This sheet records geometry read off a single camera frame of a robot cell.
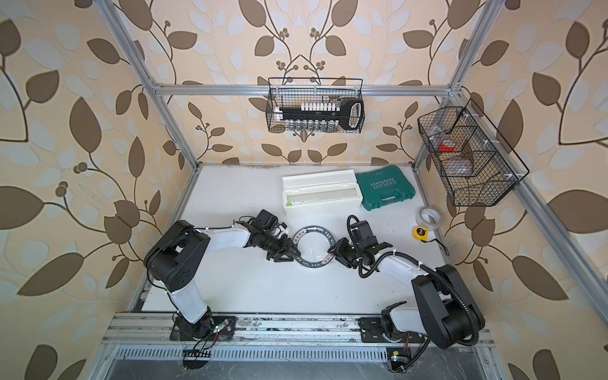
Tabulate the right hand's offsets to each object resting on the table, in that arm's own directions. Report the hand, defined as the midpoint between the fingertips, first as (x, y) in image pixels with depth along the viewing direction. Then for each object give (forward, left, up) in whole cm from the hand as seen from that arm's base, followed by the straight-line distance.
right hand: (330, 253), depth 88 cm
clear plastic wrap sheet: (+5, +7, -3) cm, 9 cm away
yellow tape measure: (+7, -37, -1) cm, 37 cm away
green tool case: (+30, -26, +3) cm, 40 cm away
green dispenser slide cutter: (+19, +16, +5) cm, 26 cm away
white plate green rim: (+6, +7, -2) cm, 9 cm away
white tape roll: (+16, -44, -3) cm, 47 cm away
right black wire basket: (+16, -47, +30) cm, 58 cm away
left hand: (0, +13, +2) cm, 13 cm away
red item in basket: (+24, -41, +30) cm, 56 cm away
